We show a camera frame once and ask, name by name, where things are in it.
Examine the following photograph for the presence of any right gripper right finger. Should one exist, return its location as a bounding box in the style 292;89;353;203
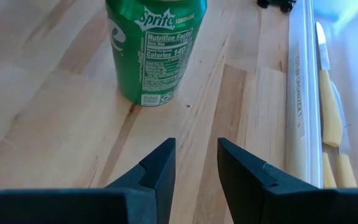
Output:
218;138;358;224

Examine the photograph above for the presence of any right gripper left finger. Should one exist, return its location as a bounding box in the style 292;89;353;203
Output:
0;138;177;224

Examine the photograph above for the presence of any cream-handled table knife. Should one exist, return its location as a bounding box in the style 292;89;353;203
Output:
321;151;337;189
314;21;344;148
331;80;358;189

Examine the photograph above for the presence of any clear plastic cutlery organizer tray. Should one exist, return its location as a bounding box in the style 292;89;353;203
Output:
285;0;358;190

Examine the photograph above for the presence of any green Sprite soda can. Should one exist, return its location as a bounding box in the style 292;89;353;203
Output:
104;0;208;108

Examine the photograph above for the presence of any black metal fork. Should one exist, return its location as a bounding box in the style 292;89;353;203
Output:
257;0;296;13

